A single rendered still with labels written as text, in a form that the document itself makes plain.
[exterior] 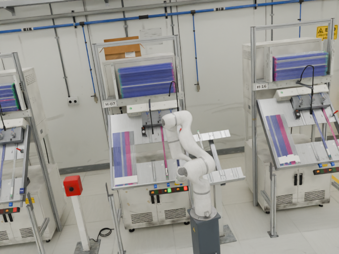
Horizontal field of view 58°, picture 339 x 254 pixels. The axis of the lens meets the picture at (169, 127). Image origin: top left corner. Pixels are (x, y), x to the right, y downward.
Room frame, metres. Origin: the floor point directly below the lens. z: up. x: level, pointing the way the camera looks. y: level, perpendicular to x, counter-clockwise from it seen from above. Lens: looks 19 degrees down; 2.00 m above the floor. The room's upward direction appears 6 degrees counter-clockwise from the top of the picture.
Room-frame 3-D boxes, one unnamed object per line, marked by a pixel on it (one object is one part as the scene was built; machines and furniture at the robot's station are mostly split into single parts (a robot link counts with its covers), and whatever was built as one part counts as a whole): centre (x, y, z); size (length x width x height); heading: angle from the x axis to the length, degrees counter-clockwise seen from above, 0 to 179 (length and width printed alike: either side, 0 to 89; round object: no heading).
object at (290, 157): (2.85, -1.24, 0.65); 1.01 x 0.73 x 1.29; 2
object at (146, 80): (2.86, 0.16, 1.52); 0.51 x 0.13 x 0.27; 92
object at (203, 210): (1.87, -0.18, 0.79); 0.19 x 0.19 x 0.18
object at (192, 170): (1.85, -0.15, 1.00); 0.19 x 0.12 x 0.24; 116
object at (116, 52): (3.15, 0.28, 1.82); 0.68 x 0.30 x 0.20; 92
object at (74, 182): (2.48, 0.93, 0.39); 0.24 x 0.24 x 0.78; 2
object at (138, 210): (2.98, 0.23, 0.31); 0.70 x 0.65 x 0.62; 92
